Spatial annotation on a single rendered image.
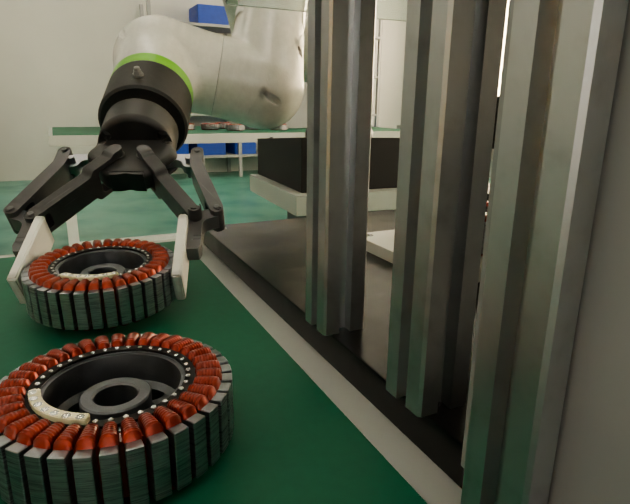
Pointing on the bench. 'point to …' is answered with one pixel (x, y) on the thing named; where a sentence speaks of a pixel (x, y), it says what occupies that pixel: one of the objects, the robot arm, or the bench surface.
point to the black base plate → (445, 442)
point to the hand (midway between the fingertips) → (104, 271)
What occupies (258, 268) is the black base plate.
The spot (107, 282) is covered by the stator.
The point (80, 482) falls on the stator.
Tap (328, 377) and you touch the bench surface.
